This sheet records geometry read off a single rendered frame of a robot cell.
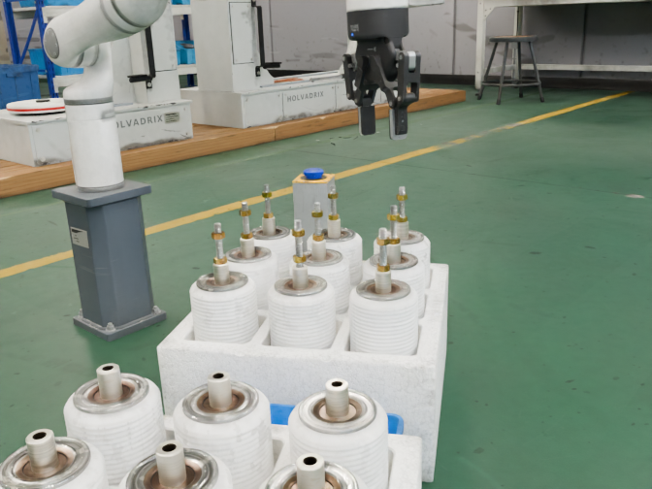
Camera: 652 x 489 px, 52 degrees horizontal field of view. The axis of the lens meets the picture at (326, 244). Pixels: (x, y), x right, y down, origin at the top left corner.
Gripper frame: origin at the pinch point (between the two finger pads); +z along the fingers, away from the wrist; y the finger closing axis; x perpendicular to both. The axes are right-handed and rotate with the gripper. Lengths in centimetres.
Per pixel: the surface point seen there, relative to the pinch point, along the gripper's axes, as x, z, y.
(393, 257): 7.0, 21.3, -8.7
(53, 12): 49, -46, -519
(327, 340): -7.6, 29.4, -4.7
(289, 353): -13.9, 29.3, -4.1
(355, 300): -4.9, 22.9, -1.0
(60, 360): -38, 45, -58
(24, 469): -48, 22, 14
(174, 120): 49, 21, -246
